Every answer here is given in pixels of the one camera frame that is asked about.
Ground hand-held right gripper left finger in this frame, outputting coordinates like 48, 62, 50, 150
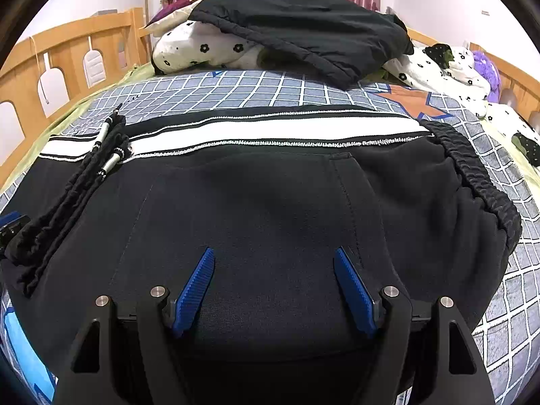
55, 247, 217, 405

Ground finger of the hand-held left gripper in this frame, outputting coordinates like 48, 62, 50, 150
0, 211, 30, 258

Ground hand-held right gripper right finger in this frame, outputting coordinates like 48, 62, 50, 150
333, 247, 495, 405

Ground black pants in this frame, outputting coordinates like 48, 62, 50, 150
0, 103, 523, 405

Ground grey checked star blanket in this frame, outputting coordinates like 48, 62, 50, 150
0, 67, 540, 405

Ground white floral pillow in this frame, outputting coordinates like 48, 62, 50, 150
485, 103, 540, 167

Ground white floral quilt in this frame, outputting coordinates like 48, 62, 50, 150
152, 19, 501, 119

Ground purple plush toy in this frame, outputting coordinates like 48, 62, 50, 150
470, 50, 503, 104

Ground black jacket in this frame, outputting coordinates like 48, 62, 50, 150
188, 0, 415, 90

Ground purple patterned pillow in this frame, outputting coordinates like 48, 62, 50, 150
139, 0, 237, 36

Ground wooden bed frame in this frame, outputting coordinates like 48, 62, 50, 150
0, 7, 540, 186

